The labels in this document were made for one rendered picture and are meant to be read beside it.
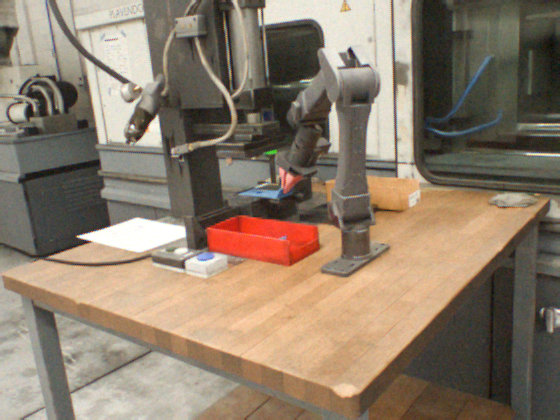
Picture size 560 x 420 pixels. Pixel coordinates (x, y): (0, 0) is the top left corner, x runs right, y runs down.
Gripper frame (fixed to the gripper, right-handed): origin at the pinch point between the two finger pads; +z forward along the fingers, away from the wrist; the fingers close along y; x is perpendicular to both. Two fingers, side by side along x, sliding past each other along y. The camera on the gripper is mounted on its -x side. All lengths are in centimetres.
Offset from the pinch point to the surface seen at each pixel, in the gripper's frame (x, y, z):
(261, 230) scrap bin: 12.6, -4.6, 6.2
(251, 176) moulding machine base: -66, 53, 45
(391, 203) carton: -24.1, -20.5, -2.7
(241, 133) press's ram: 2.2, 17.9, -7.5
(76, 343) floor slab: -25, 93, 169
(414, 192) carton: -34.0, -22.3, -5.1
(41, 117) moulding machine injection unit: -109, 272, 143
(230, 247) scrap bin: 24.1, -4.8, 7.3
